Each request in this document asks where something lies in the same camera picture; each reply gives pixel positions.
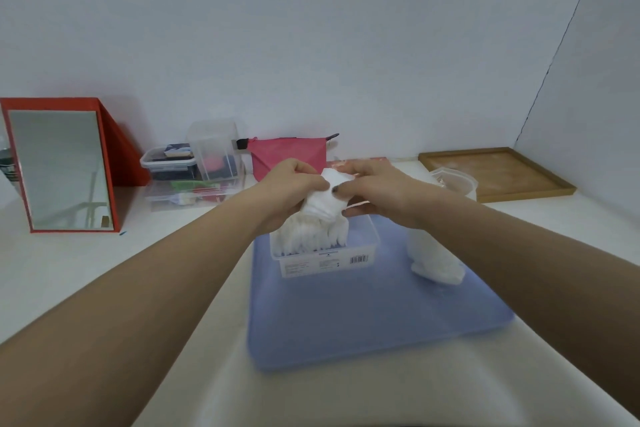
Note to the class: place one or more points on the person's left thumb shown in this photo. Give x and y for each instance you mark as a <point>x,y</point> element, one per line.
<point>312,184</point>

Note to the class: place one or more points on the clear plastic cotton pad box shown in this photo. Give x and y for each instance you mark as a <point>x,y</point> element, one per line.
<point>325,261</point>

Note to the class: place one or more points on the pink zip pouch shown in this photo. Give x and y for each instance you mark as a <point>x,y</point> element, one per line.
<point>285,154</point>

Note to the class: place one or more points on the red framed table mirror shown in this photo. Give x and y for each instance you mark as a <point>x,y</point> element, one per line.
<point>60,169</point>

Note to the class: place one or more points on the person's right hand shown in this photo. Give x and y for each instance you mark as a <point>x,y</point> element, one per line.
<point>395,194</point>

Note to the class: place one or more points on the person's left hand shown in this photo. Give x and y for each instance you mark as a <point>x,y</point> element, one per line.
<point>282,194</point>

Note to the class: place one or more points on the person's right thumb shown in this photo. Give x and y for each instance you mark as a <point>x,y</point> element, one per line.
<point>346,191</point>

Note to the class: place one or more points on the blue plastic tray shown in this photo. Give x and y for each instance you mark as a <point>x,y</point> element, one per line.
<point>370,311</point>

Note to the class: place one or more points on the tall clear plastic container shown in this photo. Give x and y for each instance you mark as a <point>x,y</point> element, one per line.
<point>215,151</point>

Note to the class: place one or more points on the pink flat packet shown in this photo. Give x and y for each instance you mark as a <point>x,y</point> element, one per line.
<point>362,161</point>

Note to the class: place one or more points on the person's left forearm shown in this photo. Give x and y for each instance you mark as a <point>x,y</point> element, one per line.
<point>135,306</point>

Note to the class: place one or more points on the white cotton pad pack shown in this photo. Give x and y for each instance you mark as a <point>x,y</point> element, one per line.
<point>435,259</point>

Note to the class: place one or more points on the wide clear storage box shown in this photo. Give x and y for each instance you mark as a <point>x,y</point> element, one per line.
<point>190,194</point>

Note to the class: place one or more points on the wooden tray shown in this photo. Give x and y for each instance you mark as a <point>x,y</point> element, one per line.
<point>497,174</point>

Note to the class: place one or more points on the small clear lidded box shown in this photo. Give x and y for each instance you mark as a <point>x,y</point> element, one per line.
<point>167,164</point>

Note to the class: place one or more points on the row of white cotton pads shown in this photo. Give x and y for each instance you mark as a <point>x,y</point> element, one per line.
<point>307,239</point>

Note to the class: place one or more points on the clear plastic lid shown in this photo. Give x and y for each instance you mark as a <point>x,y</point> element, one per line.
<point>457,181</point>

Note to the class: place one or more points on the white cotton pad bundle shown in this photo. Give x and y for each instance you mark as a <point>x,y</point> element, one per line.
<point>325,204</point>

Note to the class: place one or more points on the person's right forearm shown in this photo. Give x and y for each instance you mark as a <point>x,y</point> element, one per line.
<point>540,281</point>

